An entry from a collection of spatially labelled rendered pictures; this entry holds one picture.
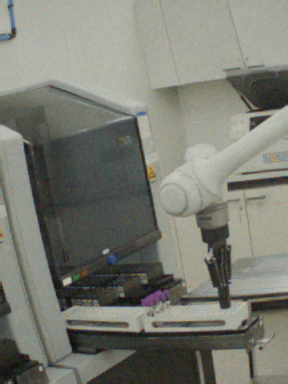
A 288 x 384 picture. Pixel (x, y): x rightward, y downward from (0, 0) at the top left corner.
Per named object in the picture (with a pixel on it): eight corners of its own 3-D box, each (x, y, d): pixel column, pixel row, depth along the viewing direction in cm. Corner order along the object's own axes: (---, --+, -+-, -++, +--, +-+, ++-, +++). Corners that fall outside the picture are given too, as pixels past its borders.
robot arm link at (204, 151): (198, 201, 200) (180, 213, 188) (187, 144, 198) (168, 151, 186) (235, 197, 195) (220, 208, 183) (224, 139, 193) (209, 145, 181)
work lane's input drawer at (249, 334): (55, 350, 224) (48, 326, 223) (78, 338, 236) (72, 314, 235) (260, 354, 186) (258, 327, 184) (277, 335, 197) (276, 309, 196)
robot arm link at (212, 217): (187, 209, 191) (191, 232, 192) (218, 206, 187) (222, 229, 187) (202, 201, 199) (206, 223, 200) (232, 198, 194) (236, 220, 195)
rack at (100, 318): (61, 331, 223) (56, 314, 222) (78, 322, 232) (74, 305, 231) (139, 335, 207) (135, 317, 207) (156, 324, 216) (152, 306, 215)
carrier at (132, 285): (138, 290, 255) (135, 274, 254) (143, 290, 254) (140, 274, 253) (120, 300, 245) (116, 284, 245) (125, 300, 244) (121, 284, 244)
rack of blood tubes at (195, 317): (144, 335, 207) (140, 317, 206) (161, 324, 215) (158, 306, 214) (236, 333, 191) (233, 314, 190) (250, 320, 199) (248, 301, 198)
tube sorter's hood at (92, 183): (-41, 284, 243) (-74, 115, 235) (51, 245, 293) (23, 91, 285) (62, 289, 215) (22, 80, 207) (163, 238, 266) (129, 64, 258)
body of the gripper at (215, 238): (208, 222, 199) (213, 255, 200) (194, 230, 192) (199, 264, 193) (233, 220, 195) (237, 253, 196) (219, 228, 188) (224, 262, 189)
